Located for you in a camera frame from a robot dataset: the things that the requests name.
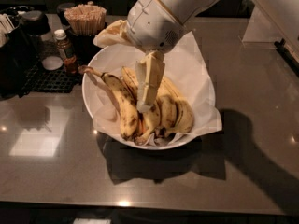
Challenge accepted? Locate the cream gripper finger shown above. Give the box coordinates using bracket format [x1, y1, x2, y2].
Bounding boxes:
[93, 20, 135, 48]
[135, 50, 165, 113]

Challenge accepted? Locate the bundle of wooden sticks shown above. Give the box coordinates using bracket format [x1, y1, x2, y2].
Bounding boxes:
[64, 1, 107, 35]

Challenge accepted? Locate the black napkin holder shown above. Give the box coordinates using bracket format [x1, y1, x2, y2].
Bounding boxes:
[0, 6, 39, 100]

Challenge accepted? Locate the clear acrylic stand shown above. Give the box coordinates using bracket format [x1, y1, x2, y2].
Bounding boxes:
[242, 7, 282, 45]

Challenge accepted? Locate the black stick holder cup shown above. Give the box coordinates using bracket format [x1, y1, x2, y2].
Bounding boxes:
[66, 27, 101, 64]

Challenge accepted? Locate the white paper liner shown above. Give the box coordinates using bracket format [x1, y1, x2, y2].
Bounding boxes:
[92, 31, 223, 147]

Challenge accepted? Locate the small brown sauce bottle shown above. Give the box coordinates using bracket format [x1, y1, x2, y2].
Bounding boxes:
[54, 29, 78, 76]

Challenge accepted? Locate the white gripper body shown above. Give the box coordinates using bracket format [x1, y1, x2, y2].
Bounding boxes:
[127, 0, 186, 53]

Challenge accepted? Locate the glass shaker with black lid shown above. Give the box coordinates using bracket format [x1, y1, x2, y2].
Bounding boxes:
[21, 10, 64, 71]

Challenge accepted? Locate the white bowl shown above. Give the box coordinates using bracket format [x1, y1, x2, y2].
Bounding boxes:
[81, 42, 217, 150]

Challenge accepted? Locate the black rubber grid mat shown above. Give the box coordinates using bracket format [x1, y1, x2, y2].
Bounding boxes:
[19, 40, 84, 97]

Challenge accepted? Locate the dark jar behind sticks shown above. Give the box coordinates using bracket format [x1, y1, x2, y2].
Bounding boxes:
[56, 3, 75, 26]

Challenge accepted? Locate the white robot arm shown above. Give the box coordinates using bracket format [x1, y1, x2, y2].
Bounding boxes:
[93, 0, 299, 112]

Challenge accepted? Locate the spotted banana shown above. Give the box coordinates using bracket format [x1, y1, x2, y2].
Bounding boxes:
[121, 67, 161, 146]
[157, 81, 177, 129]
[78, 65, 139, 141]
[155, 77, 194, 138]

